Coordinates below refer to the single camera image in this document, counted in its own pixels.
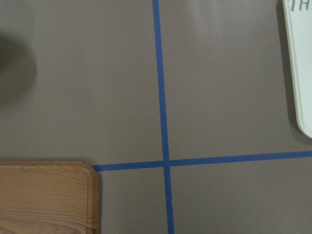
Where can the brown wood-grain tray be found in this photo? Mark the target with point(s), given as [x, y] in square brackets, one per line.
[49, 197]

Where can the cream bear print tray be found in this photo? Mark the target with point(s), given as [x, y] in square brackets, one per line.
[298, 19]

